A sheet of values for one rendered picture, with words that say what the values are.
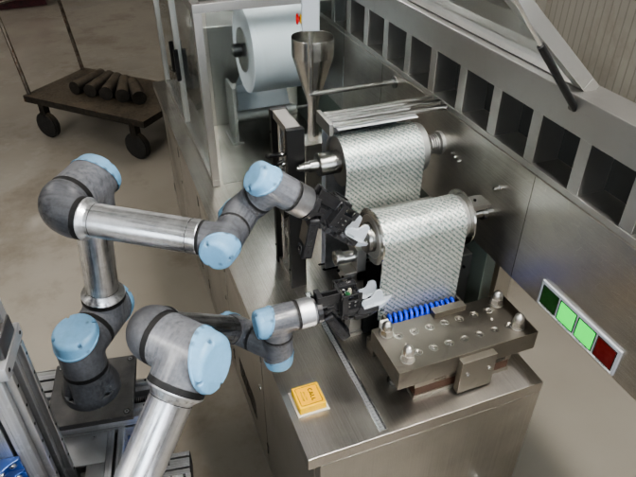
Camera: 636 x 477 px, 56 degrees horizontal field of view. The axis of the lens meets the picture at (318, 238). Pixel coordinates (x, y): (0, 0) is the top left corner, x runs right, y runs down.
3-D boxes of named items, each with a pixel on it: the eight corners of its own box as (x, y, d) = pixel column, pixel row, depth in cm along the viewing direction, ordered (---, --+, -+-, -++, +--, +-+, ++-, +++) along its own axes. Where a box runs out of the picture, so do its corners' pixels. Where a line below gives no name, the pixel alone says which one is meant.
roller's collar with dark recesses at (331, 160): (313, 169, 166) (313, 149, 162) (333, 166, 168) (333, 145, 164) (322, 180, 161) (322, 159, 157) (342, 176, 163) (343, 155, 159)
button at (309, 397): (291, 395, 153) (291, 388, 151) (316, 387, 155) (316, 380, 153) (300, 415, 147) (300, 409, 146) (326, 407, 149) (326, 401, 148)
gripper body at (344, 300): (365, 292, 145) (319, 304, 142) (363, 318, 150) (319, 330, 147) (353, 273, 151) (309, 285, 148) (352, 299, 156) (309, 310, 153)
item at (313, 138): (290, 196, 231) (285, 50, 197) (324, 189, 235) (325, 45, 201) (302, 215, 220) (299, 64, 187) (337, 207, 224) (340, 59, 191)
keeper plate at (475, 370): (452, 387, 153) (458, 358, 147) (485, 377, 156) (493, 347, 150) (458, 395, 151) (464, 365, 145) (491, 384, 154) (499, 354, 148)
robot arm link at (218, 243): (7, 201, 123) (231, 237, 115) (39, 175, 132) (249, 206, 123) (22, 245, 130) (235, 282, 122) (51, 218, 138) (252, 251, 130)
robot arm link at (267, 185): (238, 172, 129) (264, 150, 125) (276, 193, 136) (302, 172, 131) (239, 200, 125) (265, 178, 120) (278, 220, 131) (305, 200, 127)
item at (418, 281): (377, 319, 159) (381, 265, 148) (453, 298, 165) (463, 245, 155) (378, 320, 158) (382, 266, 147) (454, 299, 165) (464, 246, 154)
